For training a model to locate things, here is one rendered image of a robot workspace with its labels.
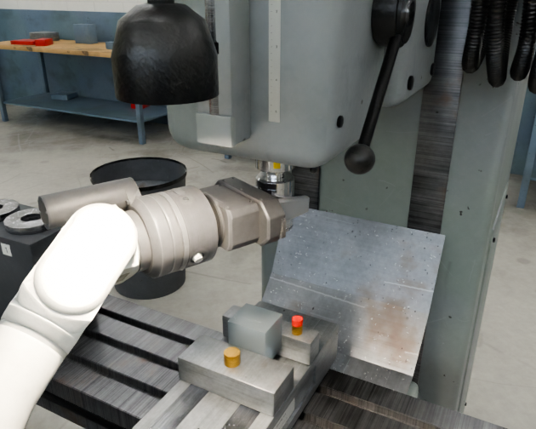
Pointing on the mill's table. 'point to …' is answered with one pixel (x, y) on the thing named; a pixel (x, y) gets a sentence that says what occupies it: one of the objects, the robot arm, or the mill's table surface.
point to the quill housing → (300, 82)
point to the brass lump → (231, 357)
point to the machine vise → (322, 328)
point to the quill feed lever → (362, 158)
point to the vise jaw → (236, 375)
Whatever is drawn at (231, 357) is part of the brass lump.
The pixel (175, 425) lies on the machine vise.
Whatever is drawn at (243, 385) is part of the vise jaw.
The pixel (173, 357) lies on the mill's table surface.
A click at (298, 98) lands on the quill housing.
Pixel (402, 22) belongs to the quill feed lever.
